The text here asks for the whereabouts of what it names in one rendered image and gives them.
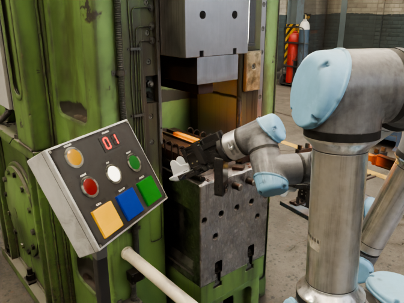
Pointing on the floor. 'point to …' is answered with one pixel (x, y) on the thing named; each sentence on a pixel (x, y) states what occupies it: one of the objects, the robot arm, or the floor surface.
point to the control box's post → (101, 276)
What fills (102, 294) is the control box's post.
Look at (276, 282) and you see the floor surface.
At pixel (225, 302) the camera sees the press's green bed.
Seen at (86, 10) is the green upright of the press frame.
